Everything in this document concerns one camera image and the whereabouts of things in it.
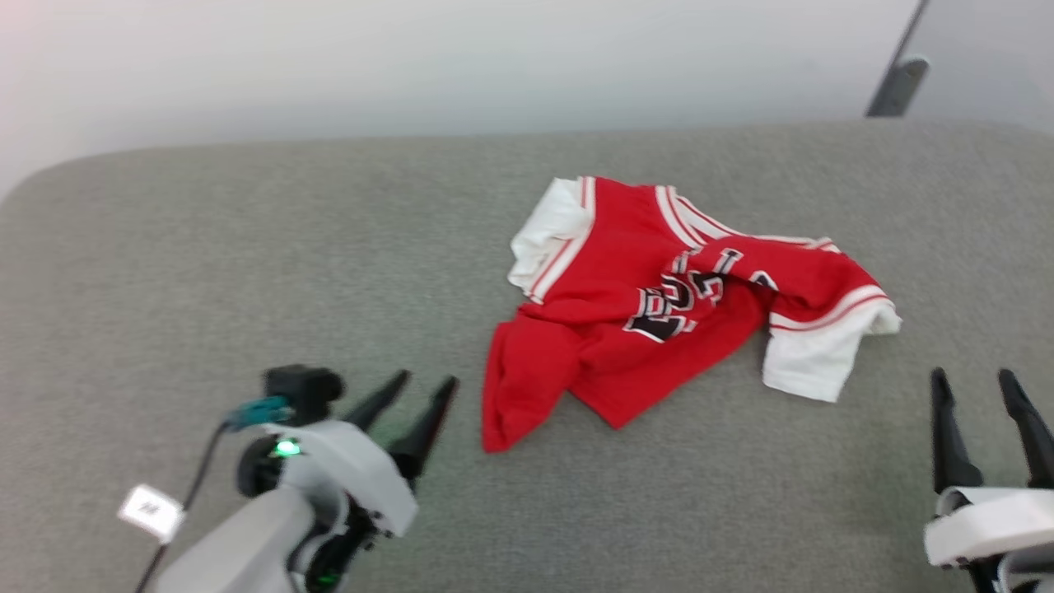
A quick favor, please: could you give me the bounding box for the teal cable connector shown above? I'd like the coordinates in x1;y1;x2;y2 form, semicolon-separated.
223;396;294;432

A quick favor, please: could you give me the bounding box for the white paper tag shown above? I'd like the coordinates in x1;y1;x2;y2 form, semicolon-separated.
117;483;187;544

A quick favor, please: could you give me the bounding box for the red and white jersey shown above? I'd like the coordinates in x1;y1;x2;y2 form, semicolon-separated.
481;175;903;454

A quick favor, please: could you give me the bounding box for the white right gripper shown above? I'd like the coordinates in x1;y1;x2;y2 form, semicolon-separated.
923;367;1054;593

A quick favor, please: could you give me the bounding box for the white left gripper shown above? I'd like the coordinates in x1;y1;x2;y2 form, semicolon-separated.
237;370;459;592

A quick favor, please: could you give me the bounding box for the thin black cable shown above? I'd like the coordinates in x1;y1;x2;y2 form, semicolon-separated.
134;422;233;593

